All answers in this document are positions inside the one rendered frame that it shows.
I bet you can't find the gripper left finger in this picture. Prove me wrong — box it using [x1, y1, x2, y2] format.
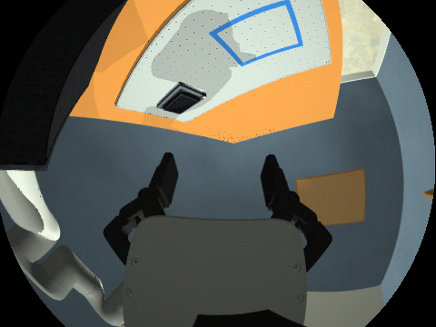
[104, 153, 178, 265]

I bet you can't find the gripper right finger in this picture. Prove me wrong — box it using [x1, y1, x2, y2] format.
[261, 154, 332, 272]

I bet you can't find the blue tape outline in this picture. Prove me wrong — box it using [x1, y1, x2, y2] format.
[209, 0, 303, 66]

